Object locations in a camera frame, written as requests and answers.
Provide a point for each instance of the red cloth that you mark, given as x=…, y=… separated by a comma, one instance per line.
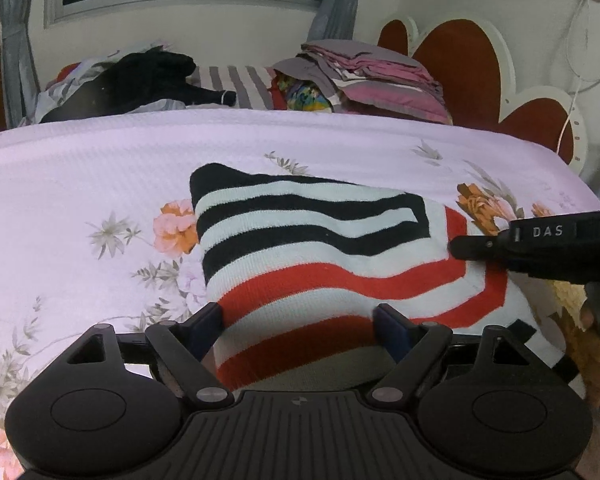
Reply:
x=62, y=72

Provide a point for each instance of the pink floral bedsheet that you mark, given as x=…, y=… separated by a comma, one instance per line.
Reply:
x=80, y=170

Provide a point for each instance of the white grey patterned cloth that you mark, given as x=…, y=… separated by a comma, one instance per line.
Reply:
x=67, y=87

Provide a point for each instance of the red white scalloped headboard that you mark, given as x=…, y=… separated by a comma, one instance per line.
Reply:
x=460, y=65

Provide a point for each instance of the person's right hand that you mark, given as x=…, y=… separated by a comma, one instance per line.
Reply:
x=586, y=316

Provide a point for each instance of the colourful floral cloth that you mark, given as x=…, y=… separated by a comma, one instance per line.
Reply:
x=305, y=95

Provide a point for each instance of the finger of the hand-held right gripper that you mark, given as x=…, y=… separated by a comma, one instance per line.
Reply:
x=480, y=246

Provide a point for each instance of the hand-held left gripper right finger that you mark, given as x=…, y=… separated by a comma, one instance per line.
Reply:
x=389, y=326

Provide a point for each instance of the black garment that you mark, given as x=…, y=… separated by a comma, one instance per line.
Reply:
x=140, y=80

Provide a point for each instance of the red black white striped sweater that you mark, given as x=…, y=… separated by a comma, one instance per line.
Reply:
x=330, y=270

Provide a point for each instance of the grey curtain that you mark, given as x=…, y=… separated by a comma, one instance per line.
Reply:
x=337, y=10
x=17, y=60

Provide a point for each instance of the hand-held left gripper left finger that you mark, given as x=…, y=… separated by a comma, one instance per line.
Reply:
x=207, y=321

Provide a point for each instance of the stack of pink grey folded clothes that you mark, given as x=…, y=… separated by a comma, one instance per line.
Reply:
x=380, y=80

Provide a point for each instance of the grey white striped cloth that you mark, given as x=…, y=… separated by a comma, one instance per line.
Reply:
x=240, y=85

